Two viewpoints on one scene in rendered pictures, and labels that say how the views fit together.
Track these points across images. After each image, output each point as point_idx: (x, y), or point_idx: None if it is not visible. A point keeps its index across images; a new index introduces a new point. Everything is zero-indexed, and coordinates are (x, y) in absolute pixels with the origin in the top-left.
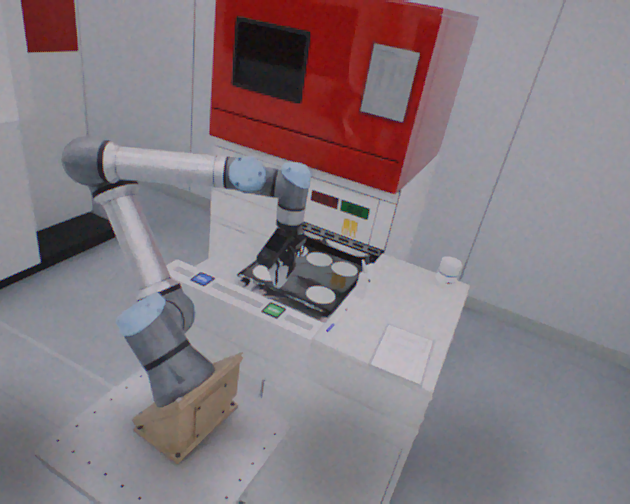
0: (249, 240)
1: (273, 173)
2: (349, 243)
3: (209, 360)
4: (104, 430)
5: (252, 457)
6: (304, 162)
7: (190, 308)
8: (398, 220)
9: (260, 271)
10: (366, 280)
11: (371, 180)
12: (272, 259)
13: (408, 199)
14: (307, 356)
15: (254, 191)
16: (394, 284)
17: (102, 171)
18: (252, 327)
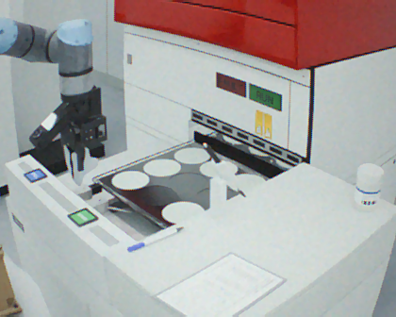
0: (156, 146)
1: (50, 34)
2: (266, 147)
3: (50, 273)
4: None
5: None
6: (196, 36)
7: None
8: (334, 116)
9: (122, 177)
10: (219, 189)
11: (268, 52)
12: (41, 139)
13: (351, 89)
14: (106, 278)
15: (13, 54)
16: (288, 203)
17: None
18: (61, 235)
